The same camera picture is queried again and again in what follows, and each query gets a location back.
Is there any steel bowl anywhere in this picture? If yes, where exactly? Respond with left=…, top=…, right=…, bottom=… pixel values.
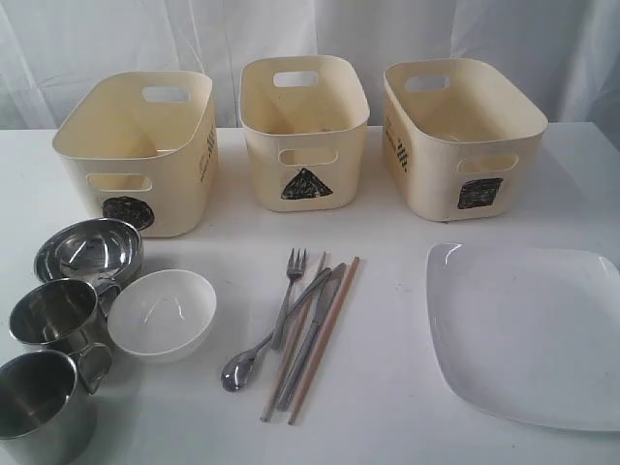
left=33, top=218, right=144, bottom=288

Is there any steel fork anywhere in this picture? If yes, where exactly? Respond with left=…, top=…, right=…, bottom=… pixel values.
left=270, top=248, right=307, bottom=351

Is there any steel spoon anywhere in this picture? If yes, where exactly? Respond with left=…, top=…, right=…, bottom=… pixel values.
left=221, top=267, right=332, bottom=392

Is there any cream bin with circle mark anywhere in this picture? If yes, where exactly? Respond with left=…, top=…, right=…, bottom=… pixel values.
left=52, top=71, right=218, bottom=237

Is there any cream bin with triangle mark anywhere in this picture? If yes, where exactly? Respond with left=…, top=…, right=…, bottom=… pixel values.
left=239, top=55, right=370, bottom=212

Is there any white square plate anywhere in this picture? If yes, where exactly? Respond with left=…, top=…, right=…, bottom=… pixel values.
left=425, top=242, right=619, bottom=433

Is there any white curtain backdrop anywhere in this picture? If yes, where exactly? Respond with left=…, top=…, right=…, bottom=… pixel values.
left=1, top=1, right=619, bottom=139

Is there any steel table knife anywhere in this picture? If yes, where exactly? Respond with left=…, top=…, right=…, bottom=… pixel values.
left=276, top=263, right=347, bottom=412

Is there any cream bin with square mark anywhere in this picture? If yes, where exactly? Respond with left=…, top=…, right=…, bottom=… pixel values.
left=382, top=58, right=548, bottom=222

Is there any steel mug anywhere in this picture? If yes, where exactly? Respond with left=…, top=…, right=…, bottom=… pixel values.
left=9, top=278, right=115, bottom=355
left=1, top=343, right=113, bottom=464

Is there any white round bowl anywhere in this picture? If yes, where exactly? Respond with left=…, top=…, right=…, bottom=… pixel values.
left=108, top=269, right=217, bottom=364

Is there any wooden chopstick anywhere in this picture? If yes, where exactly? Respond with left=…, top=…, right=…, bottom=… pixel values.
left=288, top=257, right=360, bottom=426
left=260, top=250, right=327, bottom=421

